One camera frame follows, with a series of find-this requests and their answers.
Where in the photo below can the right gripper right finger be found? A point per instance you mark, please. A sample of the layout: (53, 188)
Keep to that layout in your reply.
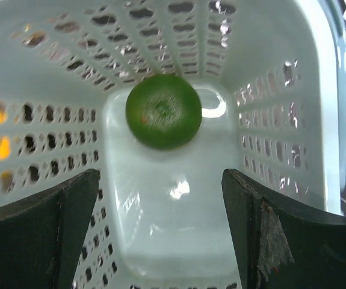
(280, 242)

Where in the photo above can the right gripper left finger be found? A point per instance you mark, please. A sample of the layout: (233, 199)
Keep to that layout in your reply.
(41, 236)

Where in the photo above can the dark green round fruit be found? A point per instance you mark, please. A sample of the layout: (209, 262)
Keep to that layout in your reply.
(163, 112)

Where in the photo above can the light blue plastic basket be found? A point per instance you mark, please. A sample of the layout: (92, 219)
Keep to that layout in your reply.
(271, 78)

